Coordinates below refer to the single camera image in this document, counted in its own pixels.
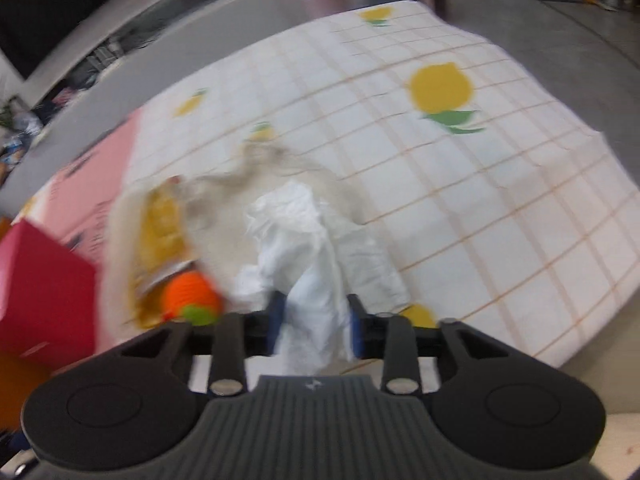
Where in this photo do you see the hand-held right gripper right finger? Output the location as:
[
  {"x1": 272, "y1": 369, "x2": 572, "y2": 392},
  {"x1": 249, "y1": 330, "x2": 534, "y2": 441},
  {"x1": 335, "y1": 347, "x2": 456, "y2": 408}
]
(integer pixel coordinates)
[{"x1": 346, "y1": 293, "x2": 511, "y2": 396}]

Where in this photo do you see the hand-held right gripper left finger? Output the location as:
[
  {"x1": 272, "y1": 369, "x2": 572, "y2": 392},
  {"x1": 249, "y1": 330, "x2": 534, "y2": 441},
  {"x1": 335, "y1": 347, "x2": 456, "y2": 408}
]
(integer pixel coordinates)
[{"x1": 120, "y1": 291, "x2": 290, "y2": 397}]

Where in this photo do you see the white cloth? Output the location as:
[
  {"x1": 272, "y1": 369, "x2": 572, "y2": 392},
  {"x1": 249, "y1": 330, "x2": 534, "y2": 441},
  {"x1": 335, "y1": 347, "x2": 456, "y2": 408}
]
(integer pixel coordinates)
[{"x1": 235, "y1": 180, "x2": 411, "y2": 376}]

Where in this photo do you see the orange crochet toy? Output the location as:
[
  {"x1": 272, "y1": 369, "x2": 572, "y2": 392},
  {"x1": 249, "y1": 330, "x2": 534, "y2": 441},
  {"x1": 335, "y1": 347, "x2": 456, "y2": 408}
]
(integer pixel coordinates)
[{"x1": 160, "y1": 270, "x2": 223, "y2": 326}]

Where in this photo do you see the clear plastic bag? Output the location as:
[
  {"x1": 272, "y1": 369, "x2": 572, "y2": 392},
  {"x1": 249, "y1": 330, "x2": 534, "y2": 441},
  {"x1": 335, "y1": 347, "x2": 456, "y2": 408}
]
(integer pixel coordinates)
[{"x1": 177, "y1": 140, "x2": 368, "y2": 281}]

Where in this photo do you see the yellow snack packet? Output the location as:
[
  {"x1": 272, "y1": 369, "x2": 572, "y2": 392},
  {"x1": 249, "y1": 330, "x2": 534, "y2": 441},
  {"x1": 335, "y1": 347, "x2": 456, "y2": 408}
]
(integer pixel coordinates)
[{"x1": 132, "y1": 180, "x2": 198, "y2": 311}]

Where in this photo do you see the checked lemon print tablecloth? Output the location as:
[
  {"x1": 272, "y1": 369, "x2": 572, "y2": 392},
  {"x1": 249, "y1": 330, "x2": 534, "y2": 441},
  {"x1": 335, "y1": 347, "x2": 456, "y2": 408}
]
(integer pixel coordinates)
[{"x1": 10, "y1": 0, "x2": 631, "y2": 371}]

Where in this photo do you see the pink mat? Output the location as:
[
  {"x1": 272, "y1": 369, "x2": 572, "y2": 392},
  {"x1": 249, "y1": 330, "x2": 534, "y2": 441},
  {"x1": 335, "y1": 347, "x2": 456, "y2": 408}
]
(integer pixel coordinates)
[{"x1": 12, "y1": 115, "x2": 143, "y2": 266}]

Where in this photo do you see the red cardboard box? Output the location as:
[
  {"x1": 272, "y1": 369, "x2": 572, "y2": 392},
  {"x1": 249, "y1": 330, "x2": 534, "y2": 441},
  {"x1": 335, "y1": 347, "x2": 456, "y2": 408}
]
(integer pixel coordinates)
[{"x1": 0, "y1": 220, "x2": 98, "y2": 361}]

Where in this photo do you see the white marble television console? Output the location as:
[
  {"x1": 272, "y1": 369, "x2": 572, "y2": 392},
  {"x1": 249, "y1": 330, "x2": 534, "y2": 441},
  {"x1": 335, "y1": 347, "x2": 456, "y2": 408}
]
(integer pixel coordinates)
[{"x1": 0, "y1": 0, "x2": 361, "y2": 171}]

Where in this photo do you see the black wall television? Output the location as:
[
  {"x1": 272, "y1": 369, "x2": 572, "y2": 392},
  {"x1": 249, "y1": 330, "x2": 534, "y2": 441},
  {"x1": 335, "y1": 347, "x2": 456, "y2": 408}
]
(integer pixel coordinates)
[{"x1": 0, "y1": 0, "x2": 168, "y2": 81}]

